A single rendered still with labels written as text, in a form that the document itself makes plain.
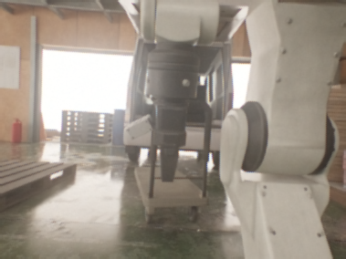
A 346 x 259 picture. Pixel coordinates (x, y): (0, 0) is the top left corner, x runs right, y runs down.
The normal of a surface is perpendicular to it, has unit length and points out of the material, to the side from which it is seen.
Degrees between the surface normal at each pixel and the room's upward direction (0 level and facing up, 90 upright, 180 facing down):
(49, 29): 90
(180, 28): 101
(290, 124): 86
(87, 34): 90
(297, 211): 60
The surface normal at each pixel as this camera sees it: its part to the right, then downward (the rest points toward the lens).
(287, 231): 0.11, -0.47
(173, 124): 0.07, 0.23
